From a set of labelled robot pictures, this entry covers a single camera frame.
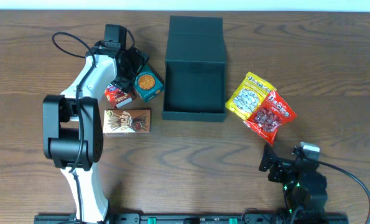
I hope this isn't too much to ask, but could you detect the teal Chunkies cookie box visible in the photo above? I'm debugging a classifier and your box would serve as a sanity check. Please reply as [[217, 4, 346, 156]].
[[134, 64, 164, 103]]

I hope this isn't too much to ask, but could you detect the red Hacks candy bag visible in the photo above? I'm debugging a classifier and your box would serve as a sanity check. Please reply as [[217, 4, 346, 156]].
[[244, 90, 297, 146]]

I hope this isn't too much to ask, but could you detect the red Hello Panda box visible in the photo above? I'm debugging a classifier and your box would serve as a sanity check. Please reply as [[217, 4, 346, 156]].
[[104, 84, 136, 108]]

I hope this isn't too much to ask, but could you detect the brown Pocky box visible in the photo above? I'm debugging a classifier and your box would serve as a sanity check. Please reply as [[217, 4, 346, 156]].
[[103, 110, 151, 134]]

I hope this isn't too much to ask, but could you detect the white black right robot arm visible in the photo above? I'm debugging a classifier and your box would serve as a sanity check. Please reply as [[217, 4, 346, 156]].
[[259, 142, 328, 222]]

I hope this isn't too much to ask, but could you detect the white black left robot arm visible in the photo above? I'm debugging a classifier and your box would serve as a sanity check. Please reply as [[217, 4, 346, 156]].
[[34, 47, 149, 223]]

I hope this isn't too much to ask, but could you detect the yellow Hacks candy bag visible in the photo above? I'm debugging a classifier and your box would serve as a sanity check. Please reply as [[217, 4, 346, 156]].
[[225, 72, 277, 120]]

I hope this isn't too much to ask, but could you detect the dark green open box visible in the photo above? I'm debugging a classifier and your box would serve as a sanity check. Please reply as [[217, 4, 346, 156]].
[[162, 16, 226, 122]]

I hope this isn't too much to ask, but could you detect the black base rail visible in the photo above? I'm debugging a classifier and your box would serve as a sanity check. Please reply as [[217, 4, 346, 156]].
[[33, 213, 349, 224]]

